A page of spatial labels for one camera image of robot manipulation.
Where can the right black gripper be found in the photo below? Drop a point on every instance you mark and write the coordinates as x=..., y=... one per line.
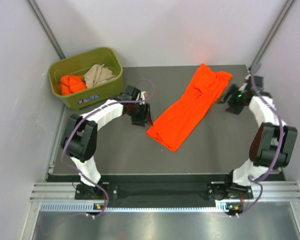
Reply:
x=232, y=91

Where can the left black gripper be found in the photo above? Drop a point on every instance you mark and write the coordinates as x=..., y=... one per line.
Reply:
x=144, y=117

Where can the orange t-shirt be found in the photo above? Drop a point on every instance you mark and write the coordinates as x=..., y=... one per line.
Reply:
x=177, y=122

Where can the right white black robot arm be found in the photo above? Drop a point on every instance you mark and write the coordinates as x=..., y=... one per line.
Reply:
x=273, y=143

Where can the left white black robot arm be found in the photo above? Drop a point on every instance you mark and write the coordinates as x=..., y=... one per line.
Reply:
x=79, y=140

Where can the beige shirt in bin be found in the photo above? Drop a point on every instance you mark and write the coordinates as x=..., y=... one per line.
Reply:
x=97, y=74

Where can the olive green plastic bin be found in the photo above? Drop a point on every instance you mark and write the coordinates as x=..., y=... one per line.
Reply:
x=78, y=65

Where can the orange shirt in bin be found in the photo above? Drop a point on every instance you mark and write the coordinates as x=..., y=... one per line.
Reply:
x=70, y=84

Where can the black centre mounting plate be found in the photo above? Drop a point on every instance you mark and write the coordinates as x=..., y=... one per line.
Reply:
x=162, y=193

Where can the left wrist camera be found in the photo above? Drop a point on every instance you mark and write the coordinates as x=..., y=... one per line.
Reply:
x=132, y=93

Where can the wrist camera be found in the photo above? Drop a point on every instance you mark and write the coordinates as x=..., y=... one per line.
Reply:
x=132, y=93
x=257, y=87

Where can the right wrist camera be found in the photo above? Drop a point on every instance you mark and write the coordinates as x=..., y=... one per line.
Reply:
x=257, y=87

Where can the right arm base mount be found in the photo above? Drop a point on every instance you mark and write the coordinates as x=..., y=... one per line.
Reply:
x=228, y=190

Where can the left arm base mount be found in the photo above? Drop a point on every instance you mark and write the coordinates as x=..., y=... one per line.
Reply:
x=87, y=192

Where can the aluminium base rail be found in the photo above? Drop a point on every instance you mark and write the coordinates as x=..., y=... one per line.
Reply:
x=62, y=197

